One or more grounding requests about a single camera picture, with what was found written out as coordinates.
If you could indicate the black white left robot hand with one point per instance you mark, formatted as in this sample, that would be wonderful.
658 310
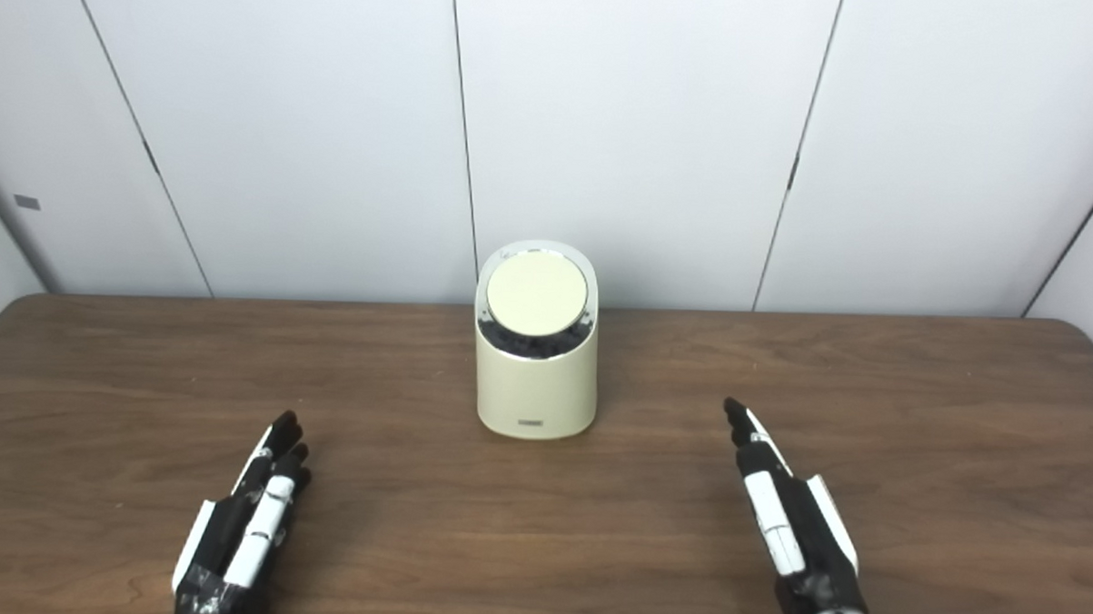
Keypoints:
238 542

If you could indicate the cream-colored round bin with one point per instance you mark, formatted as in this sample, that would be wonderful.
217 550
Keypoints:
534 393

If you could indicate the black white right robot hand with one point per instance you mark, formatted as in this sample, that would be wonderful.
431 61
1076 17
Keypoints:
793 534

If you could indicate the cream round bin lid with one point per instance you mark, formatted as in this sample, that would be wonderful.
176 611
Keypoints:
537 293

